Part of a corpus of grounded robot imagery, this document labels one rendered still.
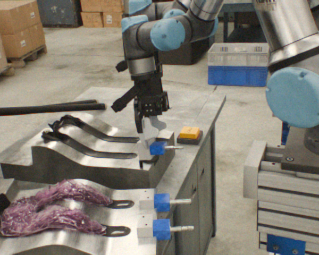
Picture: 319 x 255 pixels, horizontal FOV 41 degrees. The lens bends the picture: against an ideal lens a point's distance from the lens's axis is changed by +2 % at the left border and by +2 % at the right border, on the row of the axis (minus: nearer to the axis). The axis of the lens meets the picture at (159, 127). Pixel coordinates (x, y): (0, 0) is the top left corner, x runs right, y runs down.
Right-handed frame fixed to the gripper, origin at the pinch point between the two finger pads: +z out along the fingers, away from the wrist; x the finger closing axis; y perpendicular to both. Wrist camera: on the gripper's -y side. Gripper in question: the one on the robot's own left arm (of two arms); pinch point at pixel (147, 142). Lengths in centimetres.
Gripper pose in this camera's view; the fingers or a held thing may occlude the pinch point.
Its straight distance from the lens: 121.4
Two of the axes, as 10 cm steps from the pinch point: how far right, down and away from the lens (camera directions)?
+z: 1.5, 9.6, 2.5
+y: 9.4, -0.6, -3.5
